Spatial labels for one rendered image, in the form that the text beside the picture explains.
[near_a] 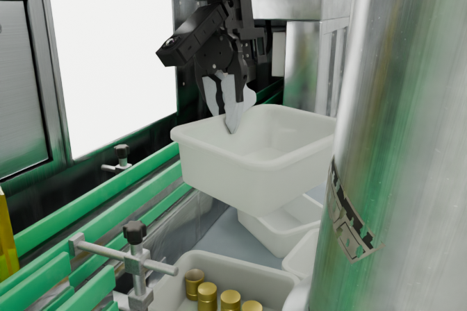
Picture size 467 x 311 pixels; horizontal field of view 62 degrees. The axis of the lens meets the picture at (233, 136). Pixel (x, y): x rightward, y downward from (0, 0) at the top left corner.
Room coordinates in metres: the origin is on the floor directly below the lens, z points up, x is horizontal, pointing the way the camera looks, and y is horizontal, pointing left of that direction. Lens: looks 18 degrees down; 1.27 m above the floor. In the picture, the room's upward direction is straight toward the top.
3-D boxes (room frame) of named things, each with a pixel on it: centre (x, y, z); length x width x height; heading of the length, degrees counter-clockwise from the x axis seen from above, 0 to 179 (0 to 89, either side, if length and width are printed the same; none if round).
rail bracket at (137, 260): (0.45, 0.15, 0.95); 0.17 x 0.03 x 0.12; 68
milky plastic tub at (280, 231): (0.84, -0.12, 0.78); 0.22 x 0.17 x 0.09; 28
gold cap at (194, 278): (0.59, 0.07, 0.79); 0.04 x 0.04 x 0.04
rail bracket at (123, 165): (0.75, 0.25, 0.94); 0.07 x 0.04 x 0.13; 68
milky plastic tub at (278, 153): (0.51, -0.04, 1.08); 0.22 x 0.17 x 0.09; 137
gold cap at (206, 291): (0.56, 0.05, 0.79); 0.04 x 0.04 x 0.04
